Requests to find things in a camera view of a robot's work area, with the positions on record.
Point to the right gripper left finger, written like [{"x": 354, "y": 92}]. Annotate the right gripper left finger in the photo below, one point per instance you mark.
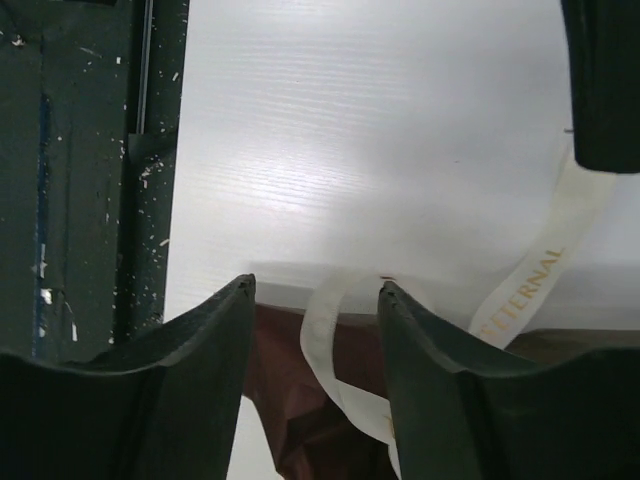
[{"x": 161, "y": 406}]

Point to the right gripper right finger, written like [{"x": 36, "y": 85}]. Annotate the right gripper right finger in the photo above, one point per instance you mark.
[{"x": 463, "y": 409}]

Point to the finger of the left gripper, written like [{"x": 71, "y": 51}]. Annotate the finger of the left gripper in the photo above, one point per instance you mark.
[{"x": 603, "y": 49}]

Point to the red wrapping paper sheet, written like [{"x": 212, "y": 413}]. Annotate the red wrapping paper sheet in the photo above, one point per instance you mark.
[{"x": 308, "y": 434}]

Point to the cream ribbon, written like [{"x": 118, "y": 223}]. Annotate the cream ribbon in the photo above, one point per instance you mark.
[{"x": 579, "y": 196}]

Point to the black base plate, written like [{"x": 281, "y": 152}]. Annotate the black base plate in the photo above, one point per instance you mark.
[{"x": 90, "y": 109}]

